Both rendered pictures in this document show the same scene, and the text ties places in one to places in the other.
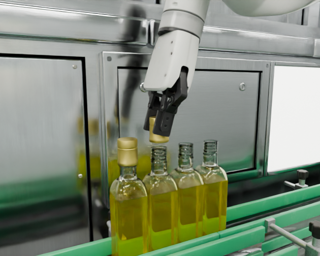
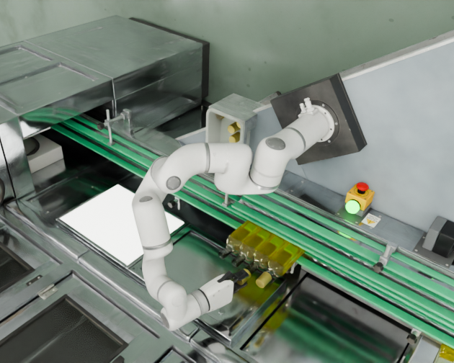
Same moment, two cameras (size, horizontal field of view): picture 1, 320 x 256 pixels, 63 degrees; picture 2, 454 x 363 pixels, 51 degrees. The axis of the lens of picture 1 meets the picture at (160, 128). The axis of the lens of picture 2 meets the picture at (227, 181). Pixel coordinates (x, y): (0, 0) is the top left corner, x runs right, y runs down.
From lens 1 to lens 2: 1.18 m
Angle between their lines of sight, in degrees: 34
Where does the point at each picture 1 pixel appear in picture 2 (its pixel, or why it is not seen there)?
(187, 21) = (199, 297)
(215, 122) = (194, 269)
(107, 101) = (247, 318)
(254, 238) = (240, 205)
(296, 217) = (207, 194)
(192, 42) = (206, 287)
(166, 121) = (240, 274)
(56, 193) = (303, 307)
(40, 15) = not seen: outside the picture
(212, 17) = (143, 318)
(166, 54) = (218, 294)
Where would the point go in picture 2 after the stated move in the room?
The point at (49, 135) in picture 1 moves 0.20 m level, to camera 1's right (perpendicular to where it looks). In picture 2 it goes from (286, 331) to (244, 287)
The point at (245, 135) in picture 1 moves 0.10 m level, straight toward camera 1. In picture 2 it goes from (181, 248) to (195, 243)
